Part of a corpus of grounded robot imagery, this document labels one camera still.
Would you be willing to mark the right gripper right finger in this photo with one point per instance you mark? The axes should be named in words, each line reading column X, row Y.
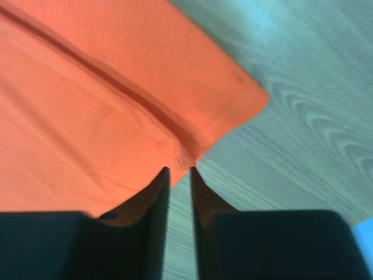
column 291, row 244

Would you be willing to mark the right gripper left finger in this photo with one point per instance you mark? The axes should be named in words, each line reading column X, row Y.
column 126, row 242

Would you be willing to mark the orange t shirt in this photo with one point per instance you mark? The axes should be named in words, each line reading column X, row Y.
column 98, row 96

